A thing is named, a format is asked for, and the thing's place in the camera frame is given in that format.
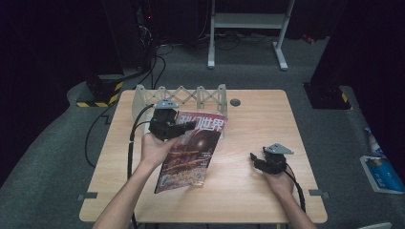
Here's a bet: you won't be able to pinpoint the black cable bundle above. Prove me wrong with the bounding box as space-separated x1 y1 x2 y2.
135 6 175 91

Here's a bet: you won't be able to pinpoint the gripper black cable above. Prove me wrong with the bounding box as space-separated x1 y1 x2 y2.
126 104 157 229
284 163 308 214

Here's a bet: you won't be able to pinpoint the thin black floor cable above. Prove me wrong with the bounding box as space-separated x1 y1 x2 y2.
84 101 120 169

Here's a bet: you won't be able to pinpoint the grey tape strip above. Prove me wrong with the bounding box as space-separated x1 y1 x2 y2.
309 189 330 198
77 191 98 201

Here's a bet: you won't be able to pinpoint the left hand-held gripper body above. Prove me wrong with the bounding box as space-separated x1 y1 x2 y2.
147 98 189 141

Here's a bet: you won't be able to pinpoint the black stand base yellow stripes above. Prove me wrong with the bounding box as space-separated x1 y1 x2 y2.
75 74 125 109

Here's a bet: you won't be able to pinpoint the blue white plastic packet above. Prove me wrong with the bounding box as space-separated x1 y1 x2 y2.
363 126 388 157

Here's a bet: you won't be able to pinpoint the person's left hand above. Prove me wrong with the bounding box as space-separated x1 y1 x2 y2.
139 132 180 170

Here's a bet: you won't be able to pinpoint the person's right hand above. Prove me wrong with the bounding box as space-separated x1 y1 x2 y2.
263 165 296 200

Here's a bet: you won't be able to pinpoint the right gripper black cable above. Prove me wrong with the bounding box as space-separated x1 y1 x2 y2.
284 163 308 214

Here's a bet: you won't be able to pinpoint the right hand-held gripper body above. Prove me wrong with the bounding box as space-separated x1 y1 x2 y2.
254 142 294 176

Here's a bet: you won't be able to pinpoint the red magazine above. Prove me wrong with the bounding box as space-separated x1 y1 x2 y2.
154 110 228 195

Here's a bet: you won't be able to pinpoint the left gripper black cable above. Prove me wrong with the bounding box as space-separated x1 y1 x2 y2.
126 104 157 229

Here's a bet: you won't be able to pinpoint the white expandable rack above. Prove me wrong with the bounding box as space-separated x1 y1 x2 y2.
132 83 228 139

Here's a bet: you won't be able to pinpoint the white metal stand frame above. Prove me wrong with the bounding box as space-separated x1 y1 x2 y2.
207 0 295 72

